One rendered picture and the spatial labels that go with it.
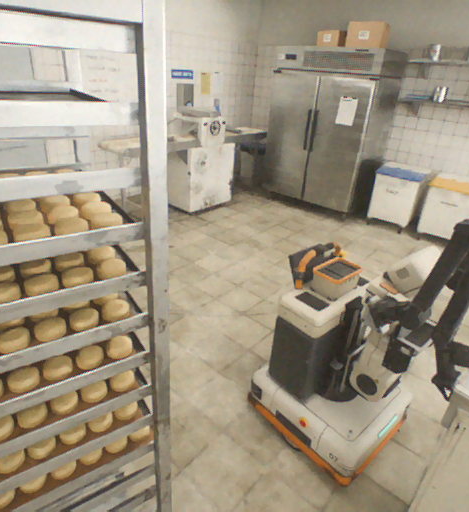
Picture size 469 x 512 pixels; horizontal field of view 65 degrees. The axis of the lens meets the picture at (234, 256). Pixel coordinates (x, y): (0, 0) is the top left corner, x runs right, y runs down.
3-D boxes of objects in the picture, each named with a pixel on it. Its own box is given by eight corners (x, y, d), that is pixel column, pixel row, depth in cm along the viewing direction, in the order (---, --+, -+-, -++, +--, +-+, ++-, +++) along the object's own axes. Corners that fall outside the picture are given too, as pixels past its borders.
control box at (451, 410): (473, 395, 140) (487, 368, 134) (449, 430, 125) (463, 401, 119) (462, 389, 143) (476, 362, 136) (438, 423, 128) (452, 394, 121)
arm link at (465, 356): (442, 323, 129) (432, 333, 124) (480, 329, 120) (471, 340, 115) (444, 354, 131) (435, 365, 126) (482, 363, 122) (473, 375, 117)
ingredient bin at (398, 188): (361, 224, 492) (375, 167, 457) (377, 213, 538) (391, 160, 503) (402, 237, 463) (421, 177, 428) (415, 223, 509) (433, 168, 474)
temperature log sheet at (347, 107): (352, 125, 438) (358, 98, 424) (351, 125, 436) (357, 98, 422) (335, 123, 450) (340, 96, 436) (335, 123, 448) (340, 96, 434)
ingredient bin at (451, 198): (410, 239, 457) (429, 179, 422) (424, 226, 502) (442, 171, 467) (458, 254, 427) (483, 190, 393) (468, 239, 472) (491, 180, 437)
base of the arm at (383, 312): (383, 297, 145) (368, 307, 138) (403, 294, 139) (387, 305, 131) (391, 317, 145) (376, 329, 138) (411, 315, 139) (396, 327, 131)
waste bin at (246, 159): (274, 183, 641) (279, 145, 611) (255, 189, 604) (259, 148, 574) (250, 176, 671) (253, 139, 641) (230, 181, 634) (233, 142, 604)
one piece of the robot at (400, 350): (371, 360, 160) (384, 320, 150) (400, 335, 177) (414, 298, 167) (407, 382, 149) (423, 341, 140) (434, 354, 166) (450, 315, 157)
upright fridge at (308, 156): (369, 211, 545) (409, 53, 452) (342, 226, 482) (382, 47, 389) (290, 188, 623) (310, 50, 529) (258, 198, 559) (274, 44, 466)
